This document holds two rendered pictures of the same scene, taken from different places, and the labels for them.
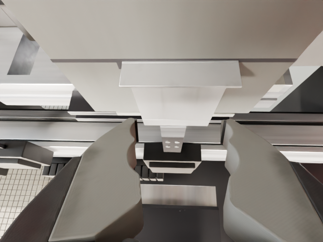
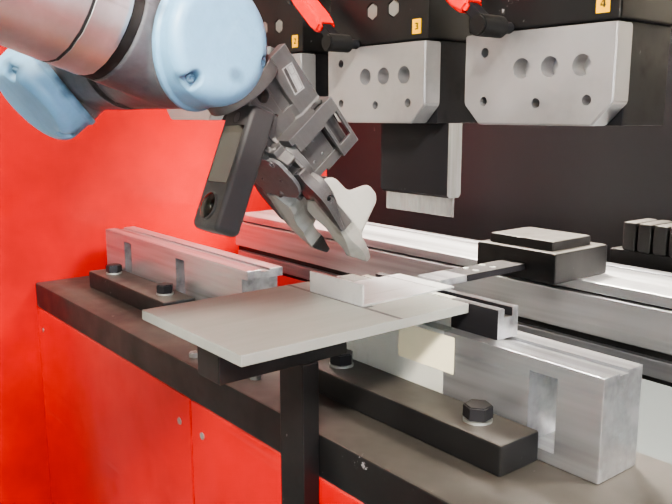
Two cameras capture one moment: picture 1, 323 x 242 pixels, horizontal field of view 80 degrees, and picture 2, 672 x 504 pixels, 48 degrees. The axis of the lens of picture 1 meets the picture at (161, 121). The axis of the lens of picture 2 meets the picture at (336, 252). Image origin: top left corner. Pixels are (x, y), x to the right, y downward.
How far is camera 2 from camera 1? 68 cm
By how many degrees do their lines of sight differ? 53
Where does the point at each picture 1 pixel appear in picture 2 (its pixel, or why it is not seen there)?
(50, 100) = (552, 346)
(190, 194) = (403, 201)
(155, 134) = (563, 305)
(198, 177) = (597, 218)
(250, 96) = not seen: hidden behind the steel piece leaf
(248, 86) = not seen: hidden behind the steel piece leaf
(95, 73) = (392, 309)
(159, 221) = (418, 180)
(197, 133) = (499, 293)
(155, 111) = (411, 289)
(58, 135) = not seen: outside the picture
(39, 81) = (516, 355)
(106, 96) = (423, 304)
